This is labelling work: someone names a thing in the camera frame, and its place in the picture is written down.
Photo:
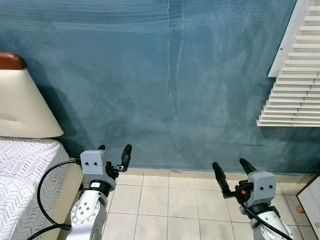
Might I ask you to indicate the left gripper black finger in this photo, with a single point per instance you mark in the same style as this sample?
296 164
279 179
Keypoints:
102 148
127 155

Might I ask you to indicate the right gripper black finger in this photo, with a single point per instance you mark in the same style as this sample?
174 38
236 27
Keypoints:
247 166
220 177

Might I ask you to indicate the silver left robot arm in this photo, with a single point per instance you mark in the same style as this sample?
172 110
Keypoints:
89 215

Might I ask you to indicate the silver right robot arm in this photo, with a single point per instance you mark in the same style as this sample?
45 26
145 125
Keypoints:
270 225

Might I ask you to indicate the cream bed base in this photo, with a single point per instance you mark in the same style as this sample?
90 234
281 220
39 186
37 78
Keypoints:
67 195

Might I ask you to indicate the white drawer cabinet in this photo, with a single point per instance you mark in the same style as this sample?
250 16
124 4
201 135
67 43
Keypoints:
311 207

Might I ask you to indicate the white slatted window blind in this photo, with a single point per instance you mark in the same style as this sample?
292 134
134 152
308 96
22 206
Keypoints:
295 95

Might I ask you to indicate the white chevron quilted mattress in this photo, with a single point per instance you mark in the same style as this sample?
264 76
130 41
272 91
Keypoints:
25 185

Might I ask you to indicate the cream padded headboard cushion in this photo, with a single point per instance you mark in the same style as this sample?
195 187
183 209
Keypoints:
22 105

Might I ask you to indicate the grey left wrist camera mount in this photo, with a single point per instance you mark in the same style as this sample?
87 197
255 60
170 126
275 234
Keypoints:
92 161

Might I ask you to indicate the brown wooden headboard frame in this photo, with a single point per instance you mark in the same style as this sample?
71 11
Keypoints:
10 61

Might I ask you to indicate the white window frame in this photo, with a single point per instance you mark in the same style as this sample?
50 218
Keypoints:
287 42

